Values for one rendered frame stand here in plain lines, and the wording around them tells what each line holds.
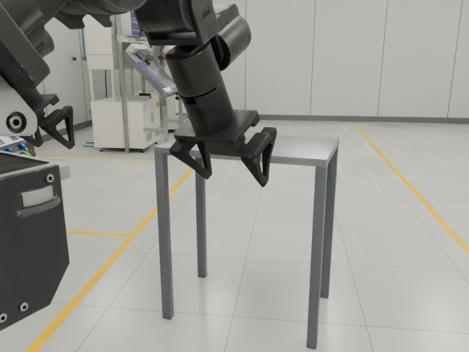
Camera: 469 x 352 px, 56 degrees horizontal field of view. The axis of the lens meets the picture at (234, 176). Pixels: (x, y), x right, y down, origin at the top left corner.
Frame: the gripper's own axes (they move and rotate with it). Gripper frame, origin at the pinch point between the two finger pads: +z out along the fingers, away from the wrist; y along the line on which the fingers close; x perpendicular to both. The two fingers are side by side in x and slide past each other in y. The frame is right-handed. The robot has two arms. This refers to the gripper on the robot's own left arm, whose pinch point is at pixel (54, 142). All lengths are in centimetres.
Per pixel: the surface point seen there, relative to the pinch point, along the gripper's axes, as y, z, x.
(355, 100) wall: 149, 394, -629
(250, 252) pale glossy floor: 49, 161, -97
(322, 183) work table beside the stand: -21, 71, -69
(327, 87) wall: 193, 361, -623
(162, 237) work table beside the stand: 46, 88, -44
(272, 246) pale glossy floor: 42, 168, -111
